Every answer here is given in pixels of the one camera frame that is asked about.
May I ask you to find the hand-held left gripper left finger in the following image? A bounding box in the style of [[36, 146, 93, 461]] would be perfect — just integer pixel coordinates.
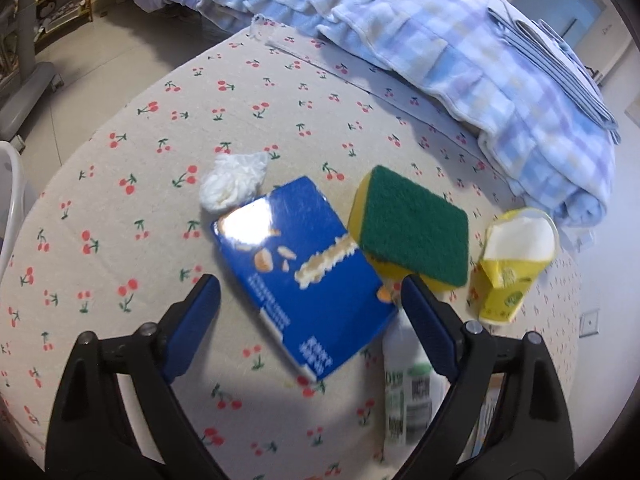
[[45, 274, 226, 480]]

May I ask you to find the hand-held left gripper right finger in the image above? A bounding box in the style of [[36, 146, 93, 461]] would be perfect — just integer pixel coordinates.
[[400, 274, 576, 480]]

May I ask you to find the white bottle green label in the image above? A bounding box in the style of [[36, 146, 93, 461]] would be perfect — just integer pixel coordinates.
[[382, 305, 451, 448]]

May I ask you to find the yellow paper carton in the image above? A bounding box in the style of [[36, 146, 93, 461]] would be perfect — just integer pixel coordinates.
[[472, 207, 560, 323]]

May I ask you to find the green and yellow sponge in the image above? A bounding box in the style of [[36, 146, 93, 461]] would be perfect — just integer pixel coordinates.
[[347, 165, 471, 293]]

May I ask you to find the blue cardboard box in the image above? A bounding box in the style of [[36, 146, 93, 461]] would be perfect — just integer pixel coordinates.
[[210, 176, 401, 383]]

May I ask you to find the white tissue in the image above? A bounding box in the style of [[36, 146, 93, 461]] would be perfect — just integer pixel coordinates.
[[200, 151, 270, 211]]

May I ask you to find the cherry print tablecloth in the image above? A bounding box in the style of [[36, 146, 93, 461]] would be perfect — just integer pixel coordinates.
[[0, 25, 586, 480]]

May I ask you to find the grey rolling chair stand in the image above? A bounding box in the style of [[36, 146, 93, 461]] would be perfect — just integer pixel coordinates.
[[0, 0, 66, 151]]

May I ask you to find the blue plaid ruffled blanket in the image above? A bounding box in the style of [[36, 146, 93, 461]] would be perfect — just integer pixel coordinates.
[[195, 0, 616, 228]]

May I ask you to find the folded grey sheet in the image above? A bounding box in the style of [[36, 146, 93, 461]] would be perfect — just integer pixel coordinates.
[[486, 0, 622, 143]]

